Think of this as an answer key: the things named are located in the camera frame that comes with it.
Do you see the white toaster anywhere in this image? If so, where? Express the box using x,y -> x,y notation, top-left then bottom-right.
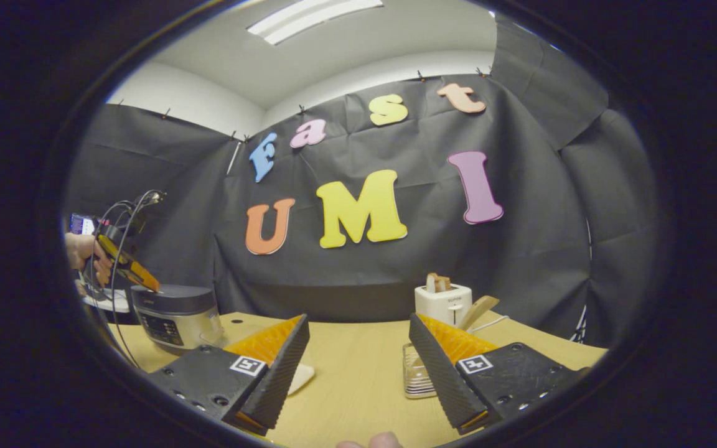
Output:
415,283 -> 472,327

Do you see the wire mesh chopstick holder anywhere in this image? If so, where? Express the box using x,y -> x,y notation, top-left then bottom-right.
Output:
402,341 -> 452,399

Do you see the white toaster cord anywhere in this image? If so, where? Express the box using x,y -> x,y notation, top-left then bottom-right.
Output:
471,315 -> 510,334

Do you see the ceiling light panel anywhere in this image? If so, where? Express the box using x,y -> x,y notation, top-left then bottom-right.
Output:
246,0 -> 384,45

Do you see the white side table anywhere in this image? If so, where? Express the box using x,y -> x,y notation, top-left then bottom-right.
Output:
82,289 -> 130,313

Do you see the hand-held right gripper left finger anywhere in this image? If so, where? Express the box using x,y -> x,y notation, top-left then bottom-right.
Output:
147,314 -> 311,436

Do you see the black silver rice cooker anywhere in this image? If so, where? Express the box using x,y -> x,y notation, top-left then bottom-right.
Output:
131,284 -> 225,355

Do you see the clear plastic rice container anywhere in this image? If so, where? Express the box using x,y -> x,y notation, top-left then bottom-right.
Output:
284,363 -> 316,396

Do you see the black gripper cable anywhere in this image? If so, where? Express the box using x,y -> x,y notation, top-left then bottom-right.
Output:
92,190 -> 167,369

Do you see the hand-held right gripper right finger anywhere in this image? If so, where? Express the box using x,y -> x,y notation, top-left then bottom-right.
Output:
408,313 -> 589,435

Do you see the computer monitor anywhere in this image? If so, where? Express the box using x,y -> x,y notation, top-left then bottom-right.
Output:
70,213 -> 99,236

